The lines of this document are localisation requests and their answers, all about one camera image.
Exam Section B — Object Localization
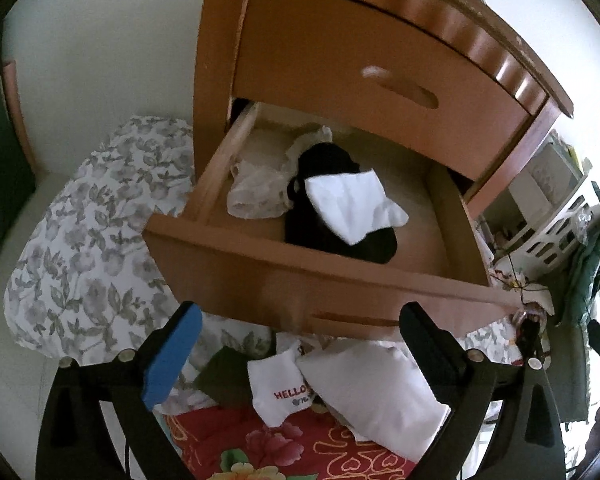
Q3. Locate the black underwear with waistband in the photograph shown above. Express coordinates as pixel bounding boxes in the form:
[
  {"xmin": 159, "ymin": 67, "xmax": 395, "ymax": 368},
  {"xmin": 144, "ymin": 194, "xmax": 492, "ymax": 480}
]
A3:
[{"xmin": 284, "ymin": 143, "xmax": 398, "ymax": 264}]

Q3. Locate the red floral blanket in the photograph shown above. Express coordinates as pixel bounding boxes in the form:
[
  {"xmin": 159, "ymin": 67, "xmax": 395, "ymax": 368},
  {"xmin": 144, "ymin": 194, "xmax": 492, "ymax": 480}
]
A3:
[{"xmin": 166, "ymin": 406, "xmax": 415, "ymax": 479}]

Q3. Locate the cream sheer fabric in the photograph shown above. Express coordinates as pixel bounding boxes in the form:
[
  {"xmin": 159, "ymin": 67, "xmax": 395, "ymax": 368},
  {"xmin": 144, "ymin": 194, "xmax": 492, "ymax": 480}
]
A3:
[{"xmin": 226, "ymin": 124, "xmax": 332, "ymax": 220}]

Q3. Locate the white hello sock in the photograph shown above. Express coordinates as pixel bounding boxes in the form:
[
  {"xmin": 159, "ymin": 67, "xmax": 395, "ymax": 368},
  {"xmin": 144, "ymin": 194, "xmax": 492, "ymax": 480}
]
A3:
[{"xmin": 247, "ymin": 340, "xmax": 314, "ymax": 428}]

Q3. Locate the wooden drawer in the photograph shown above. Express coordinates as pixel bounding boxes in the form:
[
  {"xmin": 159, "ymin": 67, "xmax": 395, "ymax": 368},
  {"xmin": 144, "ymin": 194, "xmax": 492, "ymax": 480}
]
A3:
[
  {"xmin": 234, "ymin": 0, "xmax": 530, "ymax": 180},
  {"xmin": 143, "ymin": 103, "xmax": 521, "ymax": 339}
]

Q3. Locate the dark green hanging garment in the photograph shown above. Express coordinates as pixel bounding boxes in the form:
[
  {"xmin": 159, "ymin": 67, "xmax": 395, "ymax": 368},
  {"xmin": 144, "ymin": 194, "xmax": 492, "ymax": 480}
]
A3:
[{"xmin": 545, "ymin": 183, "xmax": 600, "ymax": 422}]

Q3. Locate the white cloth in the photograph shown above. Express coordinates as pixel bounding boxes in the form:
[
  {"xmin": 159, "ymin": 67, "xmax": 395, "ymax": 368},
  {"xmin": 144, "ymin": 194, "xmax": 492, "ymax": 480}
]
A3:
[{"xmin": 304, "ymin": 170, "xmax": 410, "ymax": 246}]

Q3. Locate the white soft garment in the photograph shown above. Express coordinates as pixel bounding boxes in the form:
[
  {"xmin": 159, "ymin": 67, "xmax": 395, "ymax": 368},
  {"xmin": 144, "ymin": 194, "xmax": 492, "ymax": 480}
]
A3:
[{"xmin": 297, "ymin": 339, "xmax": 449, "ymax": 463}]

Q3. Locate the grey floral white quilt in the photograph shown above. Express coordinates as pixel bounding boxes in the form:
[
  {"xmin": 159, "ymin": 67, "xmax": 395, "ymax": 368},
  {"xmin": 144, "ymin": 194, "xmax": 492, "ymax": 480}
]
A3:
[{"xmin": 2, "ymin": 115, "xmax": 524, "ymax": 401}]

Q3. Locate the white slatted rack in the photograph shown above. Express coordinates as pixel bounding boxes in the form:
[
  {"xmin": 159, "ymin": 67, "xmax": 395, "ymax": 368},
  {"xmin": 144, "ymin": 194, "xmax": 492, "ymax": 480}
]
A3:
[{"xmin": 478, "ymin": 131, "xmax": 600, "ymax": 281}]

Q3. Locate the dark olive sock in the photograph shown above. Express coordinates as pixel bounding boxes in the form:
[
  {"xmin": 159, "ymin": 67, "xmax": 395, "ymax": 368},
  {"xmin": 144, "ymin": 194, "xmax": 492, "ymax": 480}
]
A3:
[{"xmin": 195, "ymin": 347, "xmax": 252, "ymax": 406}]

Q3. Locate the brown wooden nightstand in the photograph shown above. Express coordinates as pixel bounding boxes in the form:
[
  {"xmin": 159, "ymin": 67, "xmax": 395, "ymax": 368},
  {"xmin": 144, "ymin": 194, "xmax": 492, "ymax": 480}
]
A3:
[{"xmin": 193, "ymin": 0, "xmax": 573, "ymax": 215}]

